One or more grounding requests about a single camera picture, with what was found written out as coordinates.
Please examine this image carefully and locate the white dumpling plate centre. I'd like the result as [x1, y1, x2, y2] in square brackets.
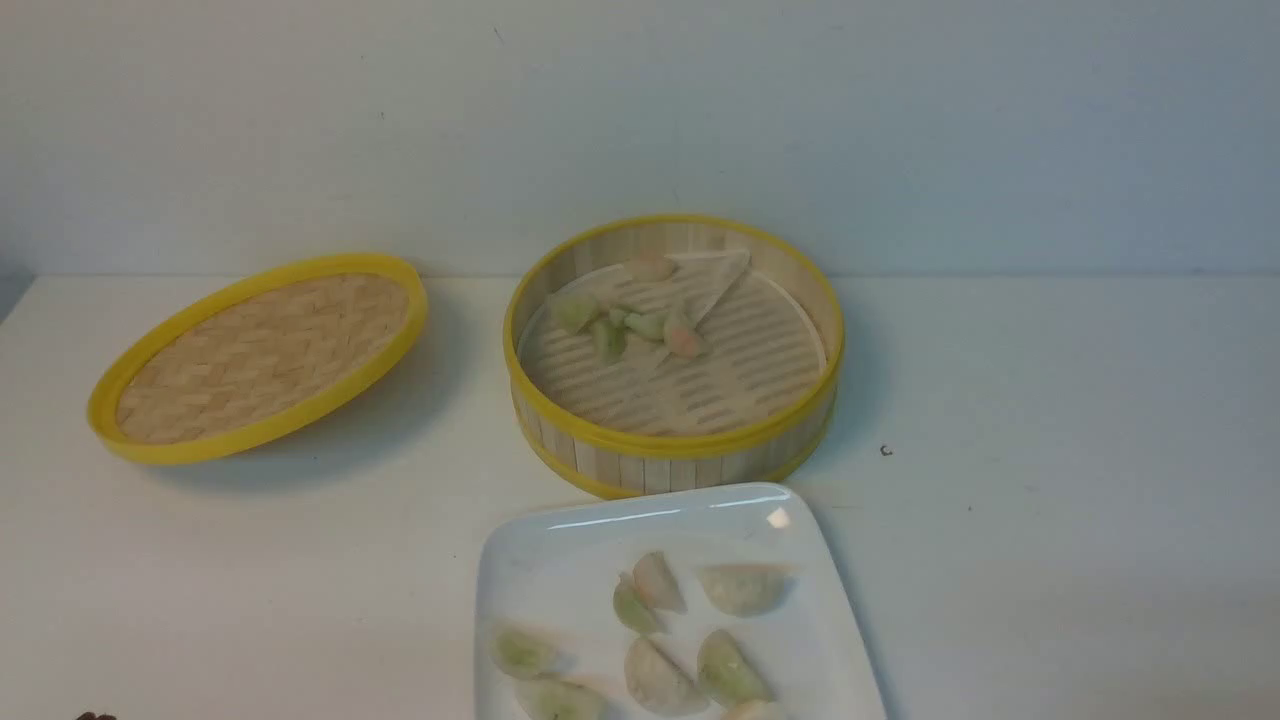
[623, 635, 709, 717]

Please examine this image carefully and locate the pink dumpling on plate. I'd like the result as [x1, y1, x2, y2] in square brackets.
[631, 551, 687, 614]

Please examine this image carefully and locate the yellow rimmed bamboo steamer basket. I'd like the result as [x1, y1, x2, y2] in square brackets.
[503, 215, 846, 498]

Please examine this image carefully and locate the white mesh steamer liner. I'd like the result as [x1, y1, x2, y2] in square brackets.
[516, 250, 829, 436]

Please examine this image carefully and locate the green dumpling plate left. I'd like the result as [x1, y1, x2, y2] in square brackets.
[488, 624, 561, 680]

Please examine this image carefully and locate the green dumpling left in steamer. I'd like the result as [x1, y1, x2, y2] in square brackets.
[547, 292, 602, 334]

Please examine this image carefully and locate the green dumpling centre in steamer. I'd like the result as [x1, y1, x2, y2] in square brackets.
[623, 313, 668, 343]

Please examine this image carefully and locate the green dumpling plate bottom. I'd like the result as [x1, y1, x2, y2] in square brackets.
[515, 676, 608, 720]

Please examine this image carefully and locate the pale dumpling plate bottom edge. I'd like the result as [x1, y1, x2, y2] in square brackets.
[721, 700, 788, 720]

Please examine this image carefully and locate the green dumpling low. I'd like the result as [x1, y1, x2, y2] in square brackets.
[590, 316, 627, 365]

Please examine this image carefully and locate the pink dumpling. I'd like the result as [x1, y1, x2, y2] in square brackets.
[631, 551, 687, 614]
[662, 310, 707, 359]
[622, 255, 678, 283]

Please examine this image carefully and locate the white dumpling on plate right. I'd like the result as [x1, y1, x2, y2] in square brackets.
[695, 564, 791, 618]

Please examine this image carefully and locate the small green dumpling on plate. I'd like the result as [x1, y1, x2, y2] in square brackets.
[612, 573, 666, 635]

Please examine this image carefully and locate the green dumpling in steamer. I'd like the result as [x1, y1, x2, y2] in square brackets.
[623, 313, 668, 343]
[547, 292, 602, 334]

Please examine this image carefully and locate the green dumpling plate right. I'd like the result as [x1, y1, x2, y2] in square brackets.
[696, 629, 774, 710]

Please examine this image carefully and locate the white square plate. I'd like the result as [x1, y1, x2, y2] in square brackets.
[474, 483, 888, 719]

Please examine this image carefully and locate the pink dumpling at steamer rim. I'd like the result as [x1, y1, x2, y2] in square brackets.
[622, 255, 678, 283]

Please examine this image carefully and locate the yellow rimmed woven steamer lid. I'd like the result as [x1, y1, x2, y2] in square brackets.
[86, 252, 429, 466]

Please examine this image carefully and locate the green dumpling plate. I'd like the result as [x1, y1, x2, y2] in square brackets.
[515, 676, 608, 720]
[488, 624, 561, 680]
[696, 629, 774, 710]

